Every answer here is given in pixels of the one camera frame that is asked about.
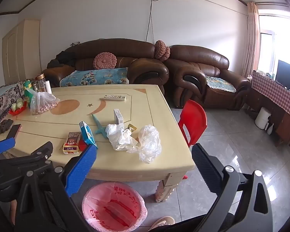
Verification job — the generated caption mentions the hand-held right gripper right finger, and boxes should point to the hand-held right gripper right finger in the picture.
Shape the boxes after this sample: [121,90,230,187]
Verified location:
[191,143,273,232]

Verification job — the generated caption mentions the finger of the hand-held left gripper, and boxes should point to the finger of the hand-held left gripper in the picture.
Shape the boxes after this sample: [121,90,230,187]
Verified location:
[0,141,54,174]
[0,137,16,154]

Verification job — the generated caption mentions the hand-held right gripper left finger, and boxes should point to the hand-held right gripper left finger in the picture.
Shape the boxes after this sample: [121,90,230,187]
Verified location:
[14,144,98,232]

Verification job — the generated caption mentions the red cube block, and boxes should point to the red cube block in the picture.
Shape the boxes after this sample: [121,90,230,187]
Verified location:
[62,131,87,154]

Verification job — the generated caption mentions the blue box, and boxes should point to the blue box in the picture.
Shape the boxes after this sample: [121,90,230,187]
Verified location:
[79,121,98,149]

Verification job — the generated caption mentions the white tissue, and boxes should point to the white tissue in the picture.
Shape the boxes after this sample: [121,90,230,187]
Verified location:
[105,123,139,151]

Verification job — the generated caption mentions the clear plastic bag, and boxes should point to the clear plastic bag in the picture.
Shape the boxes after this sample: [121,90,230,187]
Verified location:
[127,124,162,165]

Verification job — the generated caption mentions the small white box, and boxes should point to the small white box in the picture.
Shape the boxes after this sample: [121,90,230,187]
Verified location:
[113,109,124,125]

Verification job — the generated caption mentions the smartphone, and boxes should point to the smartphone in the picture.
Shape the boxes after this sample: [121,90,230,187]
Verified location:
[7,124,22,139]

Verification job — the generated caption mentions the dark brown object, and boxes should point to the dark brown object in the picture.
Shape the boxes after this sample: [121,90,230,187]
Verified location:
[0,118,14,134]

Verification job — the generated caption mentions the red fruit plate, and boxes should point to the red fruit plate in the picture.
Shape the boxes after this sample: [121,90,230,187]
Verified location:
[9,101,27,116]

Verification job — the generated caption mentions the red plastic chair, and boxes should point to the red plastic chair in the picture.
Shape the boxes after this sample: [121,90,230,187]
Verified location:
[177,99,207,180]

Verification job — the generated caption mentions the teal clay sword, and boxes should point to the teal clay sword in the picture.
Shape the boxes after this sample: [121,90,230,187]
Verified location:
[91,113,108,139]

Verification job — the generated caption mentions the floral patterned sofa cover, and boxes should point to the floral patterned sofa cover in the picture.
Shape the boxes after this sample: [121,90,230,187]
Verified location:
[0,80,27,126]

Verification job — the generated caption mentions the clear bag of peanuts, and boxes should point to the clear bag of peanuts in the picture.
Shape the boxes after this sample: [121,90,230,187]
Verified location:
[26,87,61,115]

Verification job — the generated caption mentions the green bottle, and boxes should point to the green bottle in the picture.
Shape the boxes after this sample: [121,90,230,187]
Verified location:
[23,80,34,108]

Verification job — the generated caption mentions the beige shoe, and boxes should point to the beige shoe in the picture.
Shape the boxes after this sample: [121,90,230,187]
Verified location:
[147,216,176,232]

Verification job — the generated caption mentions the glass bottle with copper lid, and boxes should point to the glass bottle with copper lid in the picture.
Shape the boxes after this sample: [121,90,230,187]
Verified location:
[36,73,49,93]

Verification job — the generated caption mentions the white round appliance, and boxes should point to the white round appliance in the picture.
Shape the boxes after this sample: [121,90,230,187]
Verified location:
[254,107,272,130]

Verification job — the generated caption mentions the white remote control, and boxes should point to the white remote control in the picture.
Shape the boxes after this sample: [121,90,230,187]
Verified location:
[100,94,127,101]

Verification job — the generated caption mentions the teal seat cover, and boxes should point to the teal seat cover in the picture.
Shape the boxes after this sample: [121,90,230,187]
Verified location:
[205,76,237,93]

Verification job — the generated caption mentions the wooden cabinet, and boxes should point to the wooden cabinet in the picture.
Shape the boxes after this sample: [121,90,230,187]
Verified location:
[246,87,290,148]

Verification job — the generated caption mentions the blue floral blanket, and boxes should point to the blue floral blanket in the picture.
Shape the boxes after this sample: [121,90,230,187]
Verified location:
[60,67,130,87]

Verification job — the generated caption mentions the cream wardrobe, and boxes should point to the cream wardrobe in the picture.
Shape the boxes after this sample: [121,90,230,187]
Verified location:
[2,18,41,85]

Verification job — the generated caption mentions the red checked cloth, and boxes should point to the red checked cloth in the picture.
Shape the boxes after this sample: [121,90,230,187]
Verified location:
[252,71,290,122]

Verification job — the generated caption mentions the dark clothes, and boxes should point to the dark clothes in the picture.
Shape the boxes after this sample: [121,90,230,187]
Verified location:
[47,50,75,68]

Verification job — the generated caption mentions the brown leather armchair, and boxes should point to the brown leather armchair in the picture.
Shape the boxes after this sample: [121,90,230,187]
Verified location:
[164,45,252,110]

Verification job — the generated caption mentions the pink round cushion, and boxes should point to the pink round cushion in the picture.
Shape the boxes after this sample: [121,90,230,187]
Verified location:
[93,52,118,70]
[155,40,167,60]
[162,46,171,61]

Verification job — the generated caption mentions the black television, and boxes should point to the black television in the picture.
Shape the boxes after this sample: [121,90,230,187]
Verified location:
[275,60,290,95]

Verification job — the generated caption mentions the brown leather sofa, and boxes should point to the brown leather sofa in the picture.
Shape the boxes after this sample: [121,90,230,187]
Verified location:
[42,39,170,95]

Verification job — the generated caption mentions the beige curtain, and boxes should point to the beige curtain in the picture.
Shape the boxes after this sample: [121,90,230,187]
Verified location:
[242,2,261,78]

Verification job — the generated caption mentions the window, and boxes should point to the window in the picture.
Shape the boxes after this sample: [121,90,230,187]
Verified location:
[256,3,290,74]

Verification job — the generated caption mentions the black wall cable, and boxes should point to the black wall cable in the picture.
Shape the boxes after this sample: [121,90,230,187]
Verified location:
[145,0,164,43]

